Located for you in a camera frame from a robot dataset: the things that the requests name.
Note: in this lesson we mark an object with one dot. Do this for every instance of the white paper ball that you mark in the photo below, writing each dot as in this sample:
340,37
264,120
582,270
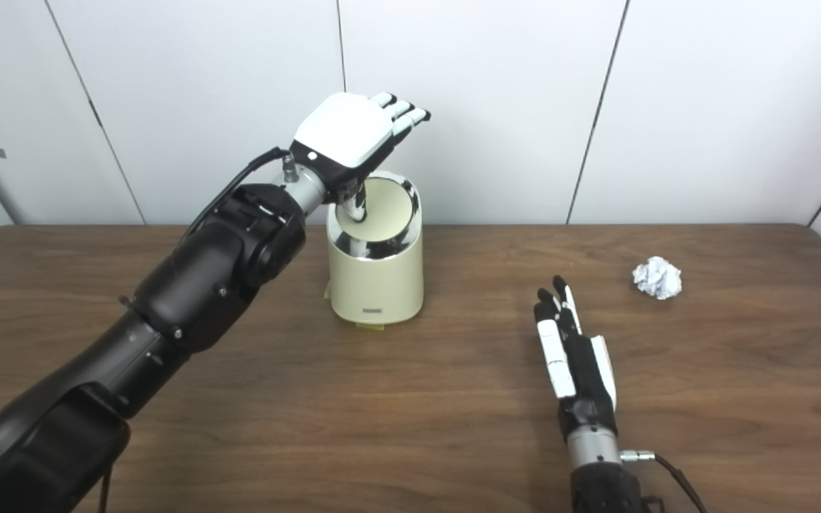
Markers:
658,278

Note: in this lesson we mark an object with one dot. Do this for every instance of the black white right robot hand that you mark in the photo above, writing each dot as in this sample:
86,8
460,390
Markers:
581,377

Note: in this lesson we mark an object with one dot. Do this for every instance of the cream-colored bin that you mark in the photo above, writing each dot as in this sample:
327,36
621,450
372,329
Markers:
375,285

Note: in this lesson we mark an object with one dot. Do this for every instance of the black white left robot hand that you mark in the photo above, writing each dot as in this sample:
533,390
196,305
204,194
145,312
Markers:
343,132

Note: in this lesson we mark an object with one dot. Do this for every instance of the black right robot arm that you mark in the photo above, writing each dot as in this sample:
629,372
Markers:
603,484

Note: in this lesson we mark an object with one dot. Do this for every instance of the round cream bin lid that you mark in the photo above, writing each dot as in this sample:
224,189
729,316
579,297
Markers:
389,206

